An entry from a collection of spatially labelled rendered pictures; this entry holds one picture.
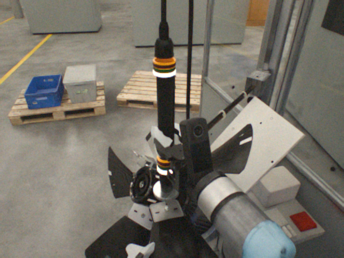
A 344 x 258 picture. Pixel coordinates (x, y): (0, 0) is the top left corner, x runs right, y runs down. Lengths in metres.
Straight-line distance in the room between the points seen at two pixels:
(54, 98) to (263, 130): 3.05
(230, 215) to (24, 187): 2.52
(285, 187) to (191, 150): 0.84
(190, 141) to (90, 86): 3.11
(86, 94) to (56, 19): 4.60
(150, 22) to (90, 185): 4.31
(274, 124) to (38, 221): 2.04
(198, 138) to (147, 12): 5.65
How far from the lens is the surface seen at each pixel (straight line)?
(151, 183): 0.76
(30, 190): 2.75
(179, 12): 6.09
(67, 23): 7.90
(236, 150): 0.65
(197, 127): 0.44
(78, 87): 3.53
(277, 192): 1.22
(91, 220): 2.31
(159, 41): 0.48
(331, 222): 1.31
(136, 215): 0.87
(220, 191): 0.43
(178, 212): 0.78
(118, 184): 1.08
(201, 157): 0.46
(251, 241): 0.39
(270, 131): 0.91
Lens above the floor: 1.81
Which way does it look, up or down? 35 degrees down
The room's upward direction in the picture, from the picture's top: straight up
